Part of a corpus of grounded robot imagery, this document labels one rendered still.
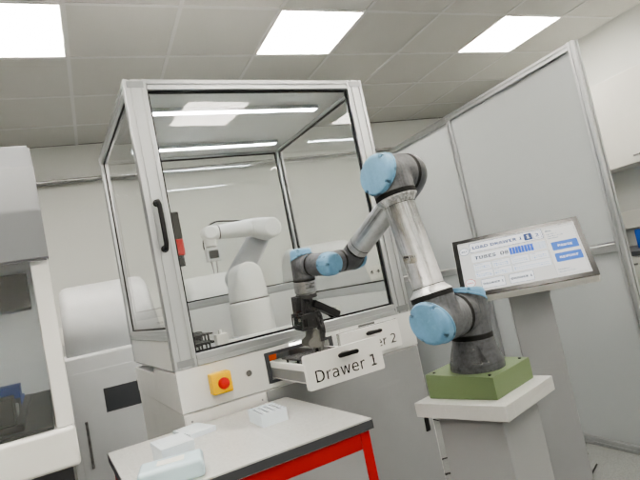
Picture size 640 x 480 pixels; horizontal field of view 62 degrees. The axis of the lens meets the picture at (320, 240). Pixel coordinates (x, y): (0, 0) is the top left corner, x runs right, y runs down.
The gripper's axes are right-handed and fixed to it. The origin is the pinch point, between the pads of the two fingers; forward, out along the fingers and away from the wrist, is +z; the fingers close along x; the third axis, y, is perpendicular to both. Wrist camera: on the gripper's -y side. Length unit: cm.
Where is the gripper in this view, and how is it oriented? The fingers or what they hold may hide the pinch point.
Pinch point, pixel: (319, 350)
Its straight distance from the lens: 183.6
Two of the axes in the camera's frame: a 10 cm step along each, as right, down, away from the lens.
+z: 1.4, 9.9, 0.4
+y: -8.3, 1.4, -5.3
